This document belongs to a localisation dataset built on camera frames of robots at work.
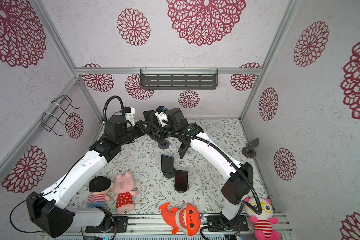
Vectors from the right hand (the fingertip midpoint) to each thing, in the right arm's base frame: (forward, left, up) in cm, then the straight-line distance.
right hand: (153, 128), depth 73 cm
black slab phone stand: (-7, -6, -31) cm, 32 cm away
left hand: (+1, 0, +1) cm, 1 cm away
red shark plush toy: (-35, -17, -23) cm, 45 cm away
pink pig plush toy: (-22, +16, -25) cm, 37 cm away
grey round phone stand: (+10, -2, -28) cm, 30 cm away
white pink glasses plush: (-34, -53, -27) cm, 68 cm away
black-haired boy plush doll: (-22, +28, -23) cm, 43 cm away
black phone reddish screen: (-16, -14, -24) cm, 32 cm away
